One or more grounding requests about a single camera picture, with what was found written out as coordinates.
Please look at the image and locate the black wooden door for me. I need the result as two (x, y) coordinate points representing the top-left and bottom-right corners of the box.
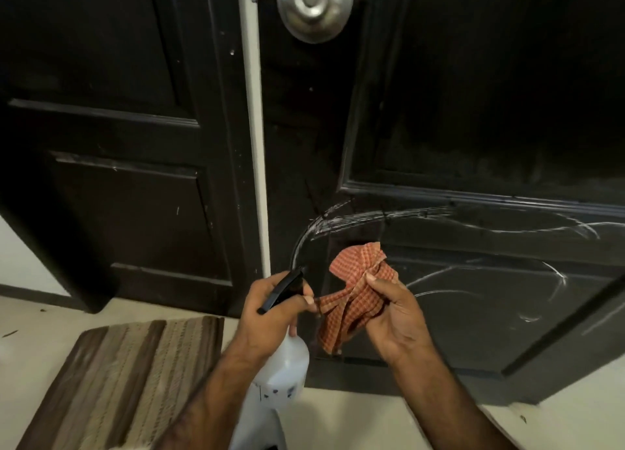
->
(258, 0), (625, 402)

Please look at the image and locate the silver door knob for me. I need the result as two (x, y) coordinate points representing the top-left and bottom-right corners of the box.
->
(263, 0), (355, 44)

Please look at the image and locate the person's left hand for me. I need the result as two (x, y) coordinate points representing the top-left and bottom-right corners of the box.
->
(234, 271), (318, 363)

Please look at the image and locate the white spray bottle black trigger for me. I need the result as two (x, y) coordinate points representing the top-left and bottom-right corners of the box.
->
(229, 266), (311, 450)

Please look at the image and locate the orange checked cloth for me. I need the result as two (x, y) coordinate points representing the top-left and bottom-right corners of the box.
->
(314, 242), (399, 357)

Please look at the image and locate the dark wooden side door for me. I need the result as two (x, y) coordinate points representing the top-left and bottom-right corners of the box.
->
(0, 0), (267, 318)

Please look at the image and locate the brown striped doormat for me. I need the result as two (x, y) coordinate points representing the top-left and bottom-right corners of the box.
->
(17, 316), (225, 450)

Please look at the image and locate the person's left forearm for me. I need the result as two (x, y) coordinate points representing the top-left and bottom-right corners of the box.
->
(156, 346), (260, 450)

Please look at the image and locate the person's right hand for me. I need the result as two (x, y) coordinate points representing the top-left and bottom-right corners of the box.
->
(363, 264), (438, 367)

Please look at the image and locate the person's right forearm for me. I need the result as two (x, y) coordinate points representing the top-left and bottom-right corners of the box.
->
(390, 346), (518, 450)

